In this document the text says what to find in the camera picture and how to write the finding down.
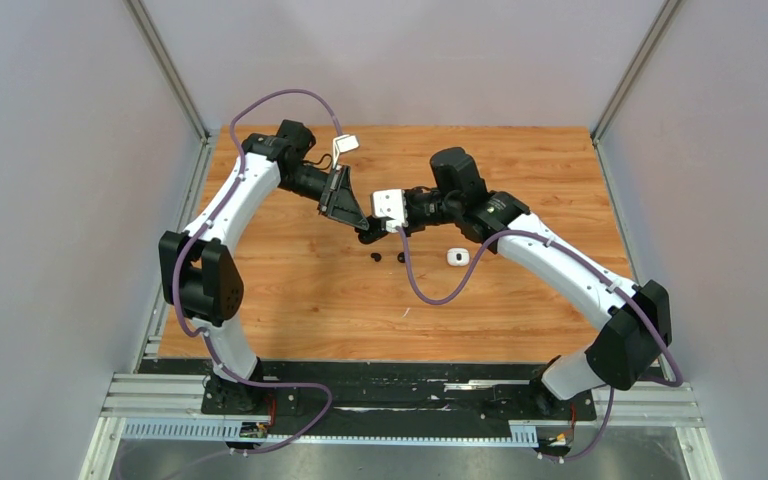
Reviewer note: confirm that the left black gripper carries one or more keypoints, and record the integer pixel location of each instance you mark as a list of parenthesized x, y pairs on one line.
[(341, 204)]

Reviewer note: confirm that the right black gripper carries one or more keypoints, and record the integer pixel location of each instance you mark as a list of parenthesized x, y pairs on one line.
[(411, 228)]

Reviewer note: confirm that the white earbud charging case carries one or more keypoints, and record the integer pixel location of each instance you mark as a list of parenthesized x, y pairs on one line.
[(458, 257)]

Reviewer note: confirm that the black earbud charging case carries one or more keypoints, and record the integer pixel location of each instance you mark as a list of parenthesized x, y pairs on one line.
[(372, 234)]

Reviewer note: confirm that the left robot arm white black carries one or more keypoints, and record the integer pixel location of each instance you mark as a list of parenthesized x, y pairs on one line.
[(200, 279)]

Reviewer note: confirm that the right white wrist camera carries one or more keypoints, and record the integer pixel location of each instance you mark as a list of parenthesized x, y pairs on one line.
[(390, 206)]

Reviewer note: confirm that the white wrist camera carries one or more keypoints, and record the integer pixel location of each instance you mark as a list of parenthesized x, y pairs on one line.
[(390, 206), (342, 144)]

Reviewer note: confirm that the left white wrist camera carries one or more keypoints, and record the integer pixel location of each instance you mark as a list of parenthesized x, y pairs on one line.
[(342, 144)]

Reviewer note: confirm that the aluminium frame rail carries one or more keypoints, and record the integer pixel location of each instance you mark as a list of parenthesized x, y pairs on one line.
[(162, 407)]

